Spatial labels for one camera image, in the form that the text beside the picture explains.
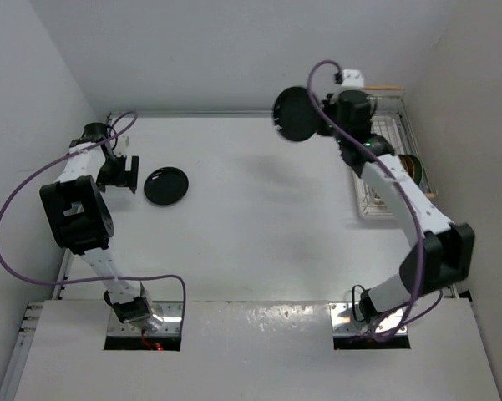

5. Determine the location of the black plate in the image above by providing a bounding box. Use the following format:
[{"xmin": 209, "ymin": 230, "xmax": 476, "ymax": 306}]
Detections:
[
  {"xmin": 272, "ymin": 86, "xmax": 322, "ymax": 142},
  {"xmin": 143, "ymin": 166, "xmax": 190, "ymax": 206}
]

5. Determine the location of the yellow patterned plate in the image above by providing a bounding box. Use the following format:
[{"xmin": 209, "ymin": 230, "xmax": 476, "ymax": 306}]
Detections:
[{"xmin": 398, "ymin": 155, "xmax": 414, "ymax": 181}]

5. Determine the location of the blue green patterned plate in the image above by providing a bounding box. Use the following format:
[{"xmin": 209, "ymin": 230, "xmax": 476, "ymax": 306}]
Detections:
[{"xmin": 412, "ymin": 156, "xmax": 423, "ymax": 186}]

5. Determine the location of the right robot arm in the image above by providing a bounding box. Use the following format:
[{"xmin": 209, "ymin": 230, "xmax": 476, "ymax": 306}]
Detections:
[{"xmin": 321, "ymin": 89, "xmax": 475, "ymax": 324}]

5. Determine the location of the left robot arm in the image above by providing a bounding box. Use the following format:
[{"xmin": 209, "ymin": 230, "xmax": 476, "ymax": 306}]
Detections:
[{"xmin": 39, "ymin": 122, "xmax": 162, "ymax": 333}]

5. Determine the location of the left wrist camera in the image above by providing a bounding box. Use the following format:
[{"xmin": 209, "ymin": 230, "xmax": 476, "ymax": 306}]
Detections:
[{"xmin": 116, "ymin": 135, "xmax": 129, "ymax": 152}]

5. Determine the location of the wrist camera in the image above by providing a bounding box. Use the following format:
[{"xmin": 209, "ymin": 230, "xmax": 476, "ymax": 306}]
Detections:
[
  {"xmin": 116, "ymin": 135, "xmax": 129, "ymax": 152},
  {"xmin": 334, "ymin": 69, "xmax": 365, "ymax": 89}
]

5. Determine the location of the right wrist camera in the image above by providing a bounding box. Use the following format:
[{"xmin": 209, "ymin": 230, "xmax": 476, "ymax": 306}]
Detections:
[{"xmin": 334, "ymin": 69, "xmax": 365, "ymax": 89}]

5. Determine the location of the white wire dish rack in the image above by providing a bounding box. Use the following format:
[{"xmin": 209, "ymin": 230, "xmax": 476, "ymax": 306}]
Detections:
[{"xmin": 353, "ymin": 85, "xmax": 437, "ymax": 220}]

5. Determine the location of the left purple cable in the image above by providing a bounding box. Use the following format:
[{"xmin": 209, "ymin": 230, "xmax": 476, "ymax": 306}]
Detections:
[{"xmin": 0, "ymin": 110, "xmax": 188, "ymax": 335}]

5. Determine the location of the purple cable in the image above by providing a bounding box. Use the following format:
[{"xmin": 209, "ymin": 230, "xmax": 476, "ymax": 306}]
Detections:
[
  {"xmin": 0, "ymin": 110, "xmax": 188, "ymax": 335},
  {"xmin": 307, "ymin": 60, "xmax": 444, "ymax": 343}
]

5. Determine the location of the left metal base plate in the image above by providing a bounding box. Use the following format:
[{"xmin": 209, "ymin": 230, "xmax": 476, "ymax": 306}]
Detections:
[{"xmin": 106, "ymin": 301, "xmax": 184, "ymax": 338}]

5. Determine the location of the metal base plate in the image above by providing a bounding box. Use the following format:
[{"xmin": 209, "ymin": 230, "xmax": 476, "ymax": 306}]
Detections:
[
  {"xmin": 329, "ymin": 302, "xmax": 403, "ymax": 338},
  {"xmin": 106, "ymin": 301, "xmax": 184, "ymax": 338}
]

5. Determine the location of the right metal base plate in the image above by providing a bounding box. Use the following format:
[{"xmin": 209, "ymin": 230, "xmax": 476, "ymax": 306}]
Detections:
[{"xmin": 329, "ymin": 302, "xmax": 403, "ymax": 338}]

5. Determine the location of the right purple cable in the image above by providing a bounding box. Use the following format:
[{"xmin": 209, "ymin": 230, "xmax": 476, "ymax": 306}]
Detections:
[{"xmin": 307, "ymin": 60, "xmax": 444, "ymax": 343}]

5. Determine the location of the aluminium table frame rail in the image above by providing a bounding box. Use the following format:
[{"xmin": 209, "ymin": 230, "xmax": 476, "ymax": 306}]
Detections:
[{"xmin": 0, "ymin": 110, "xmax": 460, "ymax": 401}]

